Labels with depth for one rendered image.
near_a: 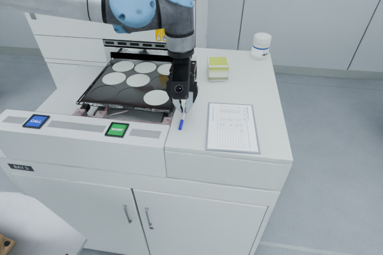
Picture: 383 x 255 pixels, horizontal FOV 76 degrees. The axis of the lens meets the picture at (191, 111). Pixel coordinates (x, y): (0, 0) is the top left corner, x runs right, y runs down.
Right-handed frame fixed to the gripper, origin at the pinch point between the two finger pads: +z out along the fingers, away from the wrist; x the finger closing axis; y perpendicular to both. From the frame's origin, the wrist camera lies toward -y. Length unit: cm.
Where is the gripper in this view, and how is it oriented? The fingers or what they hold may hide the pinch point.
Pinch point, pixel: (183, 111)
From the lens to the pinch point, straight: 76.2
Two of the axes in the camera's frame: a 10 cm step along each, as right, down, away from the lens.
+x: -9.9, -0.6, 1.3
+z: 0.4, 7.7, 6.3
